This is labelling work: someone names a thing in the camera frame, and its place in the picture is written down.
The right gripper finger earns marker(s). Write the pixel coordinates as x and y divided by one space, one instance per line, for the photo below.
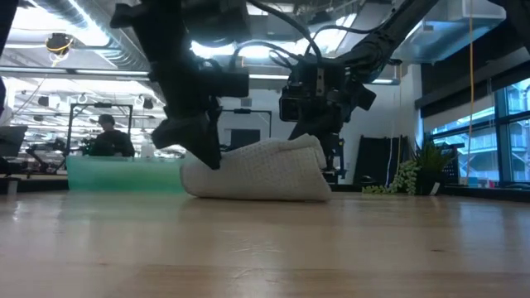
334 151
304 130

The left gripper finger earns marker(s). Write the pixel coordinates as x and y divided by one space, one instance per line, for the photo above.
212 149
178 132

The pale grey waffle towel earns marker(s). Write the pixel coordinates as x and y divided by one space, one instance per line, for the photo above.
261 174

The black background robot arm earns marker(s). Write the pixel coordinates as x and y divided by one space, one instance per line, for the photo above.
39 155

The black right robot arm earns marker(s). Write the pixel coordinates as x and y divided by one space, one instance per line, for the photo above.
385 37

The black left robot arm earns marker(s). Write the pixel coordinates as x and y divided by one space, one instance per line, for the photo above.
165 25

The teal plastic basket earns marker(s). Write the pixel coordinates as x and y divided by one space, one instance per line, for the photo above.
120 174

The grey door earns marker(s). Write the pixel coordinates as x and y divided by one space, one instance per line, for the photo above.
244 138

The black folding panel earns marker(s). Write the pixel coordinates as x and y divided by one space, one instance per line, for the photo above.
372 161

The person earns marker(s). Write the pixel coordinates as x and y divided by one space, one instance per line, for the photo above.
112 142

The small potted succulent plant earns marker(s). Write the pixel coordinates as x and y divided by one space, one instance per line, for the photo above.
426 165

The black perforated crate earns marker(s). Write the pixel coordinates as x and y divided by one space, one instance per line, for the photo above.
455 165

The dark background monitor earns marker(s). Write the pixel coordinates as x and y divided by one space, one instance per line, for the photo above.
10 140

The black ceiling camera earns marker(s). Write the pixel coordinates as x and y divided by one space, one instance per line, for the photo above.
58 41

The black aluminium table frame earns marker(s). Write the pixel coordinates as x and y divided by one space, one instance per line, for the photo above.
37 185

